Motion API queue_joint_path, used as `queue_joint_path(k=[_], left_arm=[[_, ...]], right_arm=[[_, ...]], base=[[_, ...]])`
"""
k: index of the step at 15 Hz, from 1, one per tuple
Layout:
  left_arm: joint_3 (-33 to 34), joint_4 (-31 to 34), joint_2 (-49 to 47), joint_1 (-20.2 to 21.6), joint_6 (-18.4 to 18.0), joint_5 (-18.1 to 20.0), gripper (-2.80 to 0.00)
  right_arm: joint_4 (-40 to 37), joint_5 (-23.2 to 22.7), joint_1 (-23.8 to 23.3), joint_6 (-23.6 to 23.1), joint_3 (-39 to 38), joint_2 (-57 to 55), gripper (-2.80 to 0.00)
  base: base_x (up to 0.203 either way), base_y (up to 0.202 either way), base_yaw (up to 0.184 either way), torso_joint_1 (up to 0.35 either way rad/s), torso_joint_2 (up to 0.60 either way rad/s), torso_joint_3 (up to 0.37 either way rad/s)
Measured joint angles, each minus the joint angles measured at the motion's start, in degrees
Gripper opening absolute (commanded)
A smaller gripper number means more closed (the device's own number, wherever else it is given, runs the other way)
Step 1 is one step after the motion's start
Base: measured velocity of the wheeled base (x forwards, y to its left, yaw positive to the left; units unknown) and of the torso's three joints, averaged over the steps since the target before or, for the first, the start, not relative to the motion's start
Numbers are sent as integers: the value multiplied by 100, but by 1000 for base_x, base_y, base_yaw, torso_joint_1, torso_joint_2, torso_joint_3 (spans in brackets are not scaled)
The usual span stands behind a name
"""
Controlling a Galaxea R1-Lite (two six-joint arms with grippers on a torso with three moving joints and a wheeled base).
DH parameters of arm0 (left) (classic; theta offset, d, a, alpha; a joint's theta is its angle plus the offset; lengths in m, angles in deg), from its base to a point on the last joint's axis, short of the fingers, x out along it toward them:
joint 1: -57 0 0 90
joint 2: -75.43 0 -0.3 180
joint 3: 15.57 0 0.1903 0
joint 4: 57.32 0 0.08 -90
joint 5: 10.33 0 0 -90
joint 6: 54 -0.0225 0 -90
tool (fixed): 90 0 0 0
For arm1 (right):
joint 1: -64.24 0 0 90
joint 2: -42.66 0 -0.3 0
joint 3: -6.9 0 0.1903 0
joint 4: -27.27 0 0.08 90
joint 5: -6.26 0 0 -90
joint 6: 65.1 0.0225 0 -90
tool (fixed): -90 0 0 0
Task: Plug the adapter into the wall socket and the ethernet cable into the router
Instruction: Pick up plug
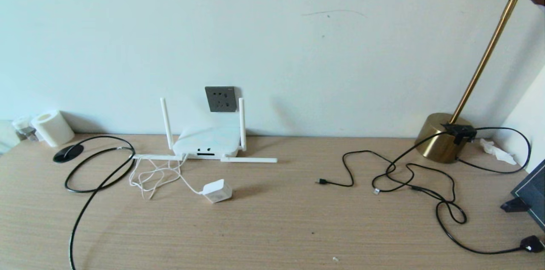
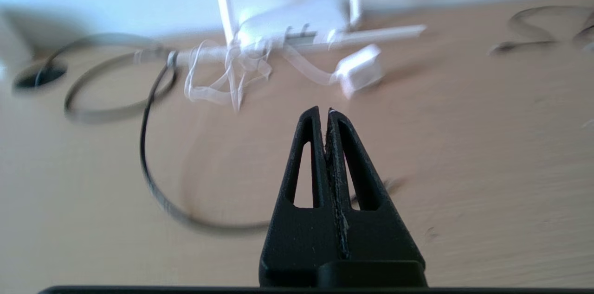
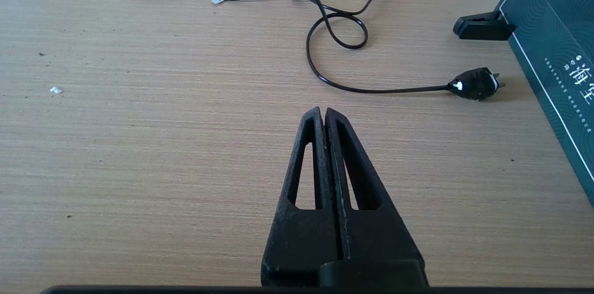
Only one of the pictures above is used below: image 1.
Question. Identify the white paper roll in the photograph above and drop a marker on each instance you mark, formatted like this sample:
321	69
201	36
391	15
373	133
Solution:
53	129

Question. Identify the brass desk lamp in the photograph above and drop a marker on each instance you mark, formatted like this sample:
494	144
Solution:
438	138

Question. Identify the white router with antennas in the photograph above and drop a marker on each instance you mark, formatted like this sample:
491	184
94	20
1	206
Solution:
208	140

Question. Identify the grey wall socket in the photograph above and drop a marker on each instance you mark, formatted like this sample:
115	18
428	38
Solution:
219	99

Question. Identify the black round desk grommet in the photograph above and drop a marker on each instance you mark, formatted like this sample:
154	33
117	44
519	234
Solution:
68	153

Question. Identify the dark teal printed box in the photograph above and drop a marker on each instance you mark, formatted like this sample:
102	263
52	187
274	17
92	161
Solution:
534	195

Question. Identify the crumpled white tissue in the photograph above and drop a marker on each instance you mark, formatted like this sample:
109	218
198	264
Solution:
496	150

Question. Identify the black clip stand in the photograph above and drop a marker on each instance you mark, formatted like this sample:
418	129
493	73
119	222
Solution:
515	205

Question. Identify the clear plastic jar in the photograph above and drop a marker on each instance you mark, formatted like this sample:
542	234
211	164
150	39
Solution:
23	127

